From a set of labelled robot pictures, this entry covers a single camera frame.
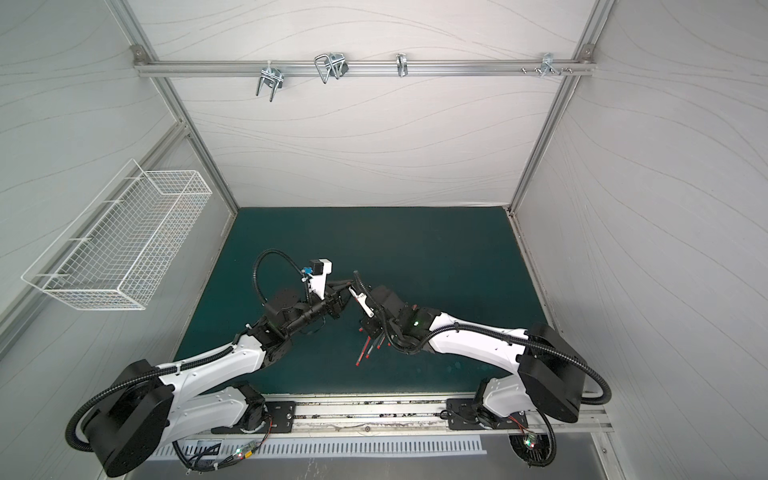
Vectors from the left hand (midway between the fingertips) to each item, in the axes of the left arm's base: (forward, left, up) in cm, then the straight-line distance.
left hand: (351, 285), depth 76 cm
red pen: (-8, -3, -20) cm, 22 cm away
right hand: (-2, -3, -8) cm, 9 cm away
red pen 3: (-7, -8, -20) cm, 22 cm away
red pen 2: (-11, -4, -20) cm, 23 cm away
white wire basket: (+1, +54, +12) cm, 55 cm away
